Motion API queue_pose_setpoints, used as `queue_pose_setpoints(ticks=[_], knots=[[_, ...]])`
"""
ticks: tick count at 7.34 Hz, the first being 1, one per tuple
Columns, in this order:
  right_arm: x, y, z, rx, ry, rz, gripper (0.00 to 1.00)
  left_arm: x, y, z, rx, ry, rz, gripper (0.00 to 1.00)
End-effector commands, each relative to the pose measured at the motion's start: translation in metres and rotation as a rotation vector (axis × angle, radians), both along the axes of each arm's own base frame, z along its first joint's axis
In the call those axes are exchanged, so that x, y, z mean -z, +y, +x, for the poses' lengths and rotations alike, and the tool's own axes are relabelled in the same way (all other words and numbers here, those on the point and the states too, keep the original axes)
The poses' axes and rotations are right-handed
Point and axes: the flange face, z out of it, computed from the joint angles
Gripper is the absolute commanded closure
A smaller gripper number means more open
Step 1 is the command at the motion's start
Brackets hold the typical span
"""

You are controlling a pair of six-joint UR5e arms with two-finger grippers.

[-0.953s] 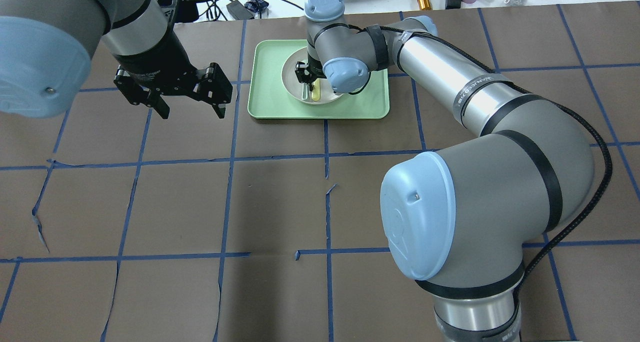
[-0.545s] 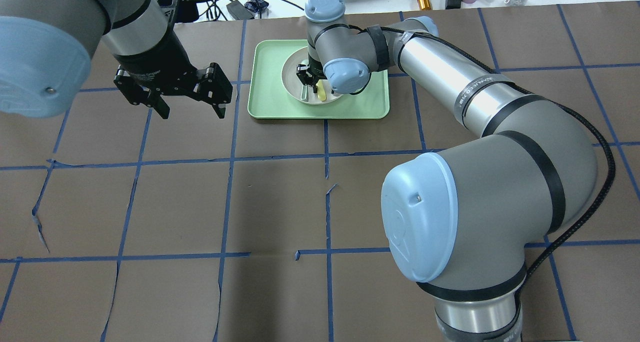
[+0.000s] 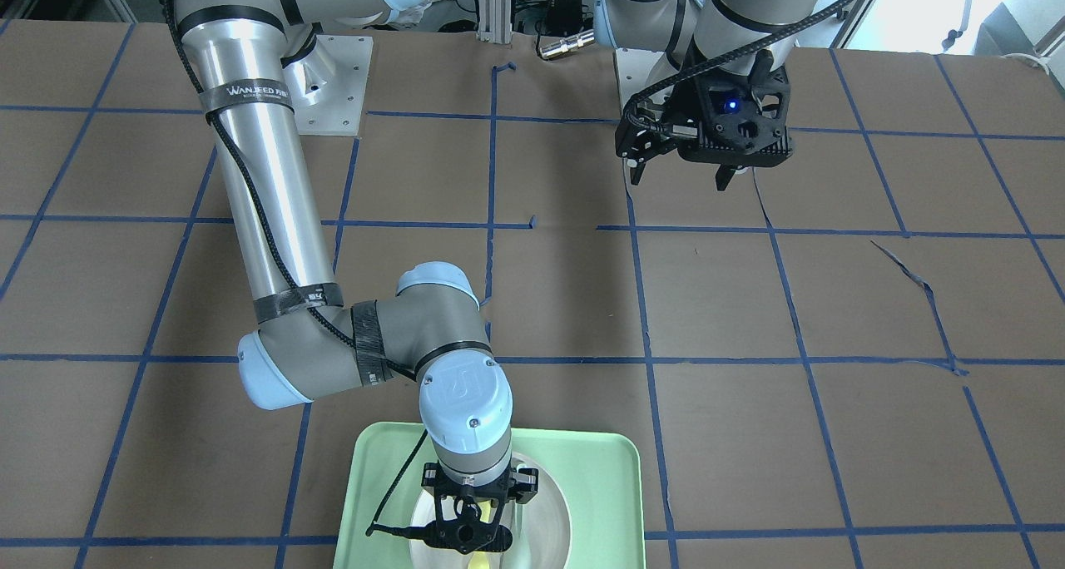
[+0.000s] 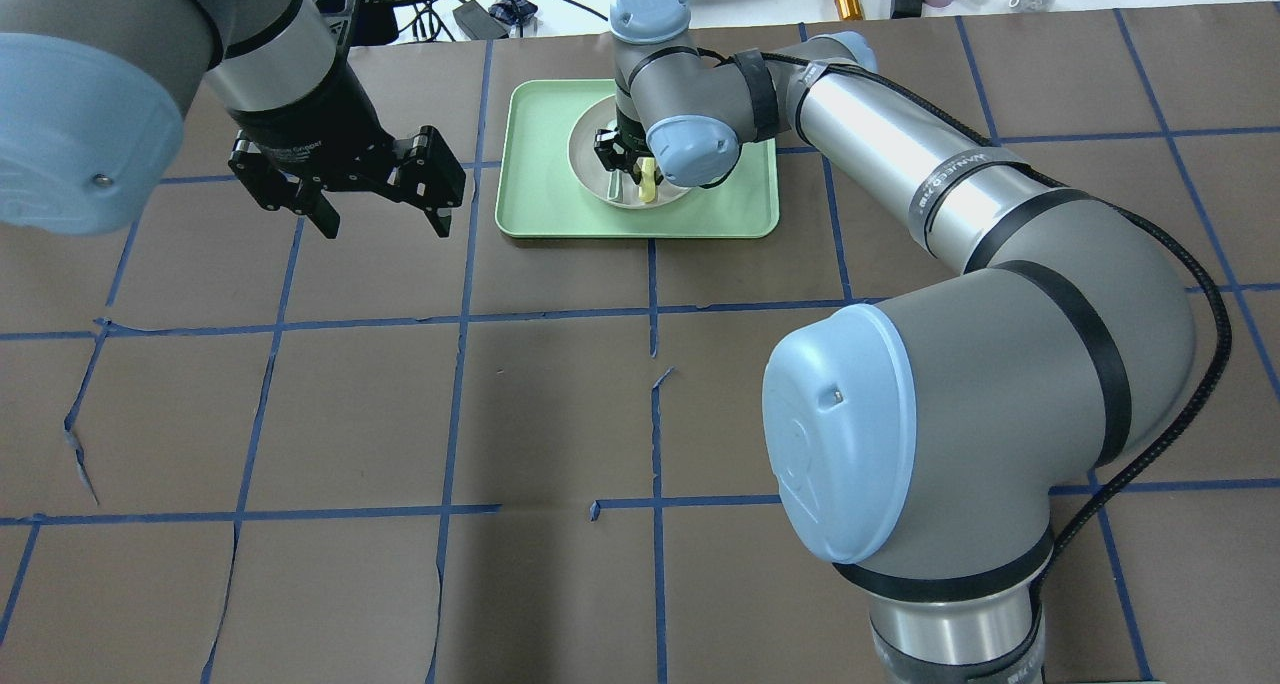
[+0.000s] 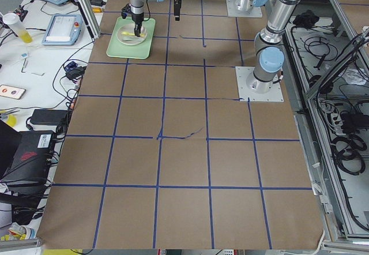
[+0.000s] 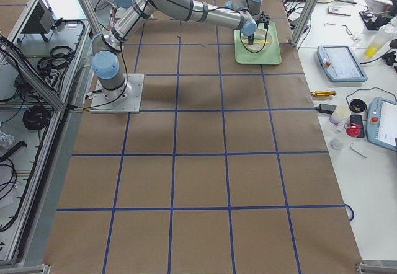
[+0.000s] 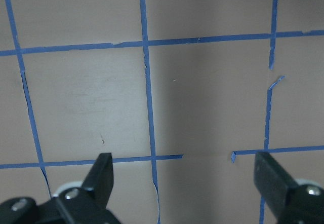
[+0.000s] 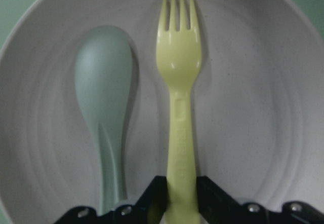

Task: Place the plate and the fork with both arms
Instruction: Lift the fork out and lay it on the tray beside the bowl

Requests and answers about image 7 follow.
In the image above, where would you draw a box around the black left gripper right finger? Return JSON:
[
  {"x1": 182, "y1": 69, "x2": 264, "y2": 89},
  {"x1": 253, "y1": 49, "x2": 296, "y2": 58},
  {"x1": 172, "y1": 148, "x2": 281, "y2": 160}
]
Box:
[{"x1": 254, "y1": 152, "x2": 299, "y2": 218}]

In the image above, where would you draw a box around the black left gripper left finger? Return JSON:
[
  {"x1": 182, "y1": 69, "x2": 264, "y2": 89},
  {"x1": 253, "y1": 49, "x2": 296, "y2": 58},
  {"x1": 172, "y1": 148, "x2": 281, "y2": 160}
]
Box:
[{"x1": 81, "y1": 153, "x2": 113, "y2": 209}]

